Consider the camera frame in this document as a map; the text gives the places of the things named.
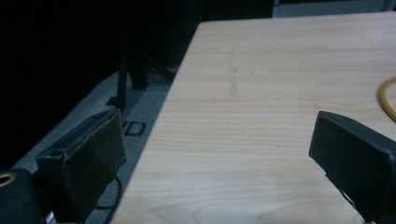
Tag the black metal stand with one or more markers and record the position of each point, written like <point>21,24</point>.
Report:
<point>137,73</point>

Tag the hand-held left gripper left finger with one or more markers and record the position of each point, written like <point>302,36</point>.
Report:
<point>90,161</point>

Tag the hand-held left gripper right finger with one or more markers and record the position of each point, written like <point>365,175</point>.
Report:
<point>358,155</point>

